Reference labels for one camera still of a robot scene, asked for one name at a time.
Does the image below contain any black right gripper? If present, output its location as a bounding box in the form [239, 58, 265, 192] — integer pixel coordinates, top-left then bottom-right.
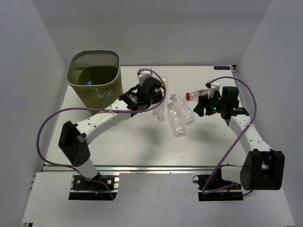
[194, 90, 226, 117]

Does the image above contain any red cap clear bottle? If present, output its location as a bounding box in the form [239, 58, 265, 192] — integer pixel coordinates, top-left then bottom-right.
[185, 89, 209, 101]

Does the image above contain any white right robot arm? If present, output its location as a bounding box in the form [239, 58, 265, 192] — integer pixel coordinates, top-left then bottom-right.
[194, 87, 285, 191]

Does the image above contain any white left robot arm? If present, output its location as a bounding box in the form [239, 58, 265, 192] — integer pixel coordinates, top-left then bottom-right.
[58, 77, 165, 189]

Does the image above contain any olive green mesh bin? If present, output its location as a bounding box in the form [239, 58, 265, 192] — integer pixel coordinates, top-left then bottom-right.
[66, 50, 123, 109]

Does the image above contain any orange label juice bottle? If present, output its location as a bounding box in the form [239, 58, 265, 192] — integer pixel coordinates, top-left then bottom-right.
[160, 76, 168, 91]

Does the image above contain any clear crumpled bottle small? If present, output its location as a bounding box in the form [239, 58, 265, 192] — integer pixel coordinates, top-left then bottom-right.
[169, 93, 195, 125]

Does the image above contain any clear crumpled bottle large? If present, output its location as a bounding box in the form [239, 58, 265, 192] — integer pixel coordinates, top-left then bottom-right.
[167, 101, 186, 137]

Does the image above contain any dark blue corner label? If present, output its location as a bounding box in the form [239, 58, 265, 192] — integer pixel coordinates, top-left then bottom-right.
[214, 66, 230, 70]

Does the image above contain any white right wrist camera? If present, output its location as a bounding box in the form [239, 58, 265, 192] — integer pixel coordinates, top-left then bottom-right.
[205, 80, 221, 99]

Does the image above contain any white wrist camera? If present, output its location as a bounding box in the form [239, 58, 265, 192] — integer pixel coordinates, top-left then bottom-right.
[137, 70, 152, 85]
[205, 80, 221, 99]

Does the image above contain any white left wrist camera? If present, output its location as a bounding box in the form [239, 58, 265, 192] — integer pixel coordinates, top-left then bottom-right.
[137, 70, 152, 85]

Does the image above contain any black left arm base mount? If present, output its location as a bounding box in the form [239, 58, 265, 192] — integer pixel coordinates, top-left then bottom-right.
[69, 174, 119, 201]

